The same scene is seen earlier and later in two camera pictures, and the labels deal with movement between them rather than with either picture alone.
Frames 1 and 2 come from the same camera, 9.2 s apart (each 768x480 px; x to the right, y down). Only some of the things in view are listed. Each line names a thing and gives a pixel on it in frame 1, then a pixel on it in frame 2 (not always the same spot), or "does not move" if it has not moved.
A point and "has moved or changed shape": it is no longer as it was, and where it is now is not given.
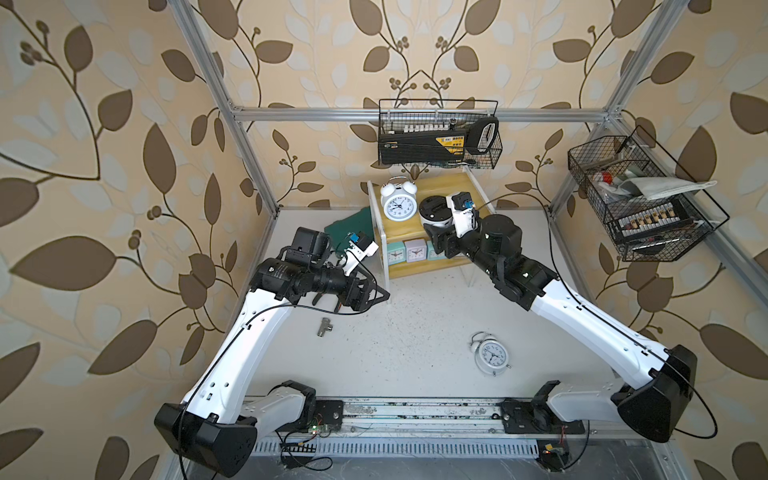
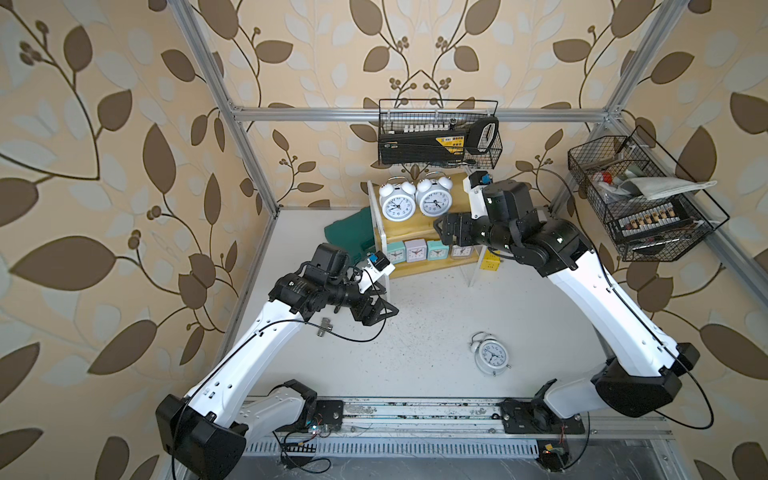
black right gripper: (442, 235) → (465, 221)
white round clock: (399, 198) does not move
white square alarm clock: (416, 250) does not move
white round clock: (434, 210) has moved or changed shape
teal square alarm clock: (396, 253) does not move
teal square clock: (432, 254) does not move
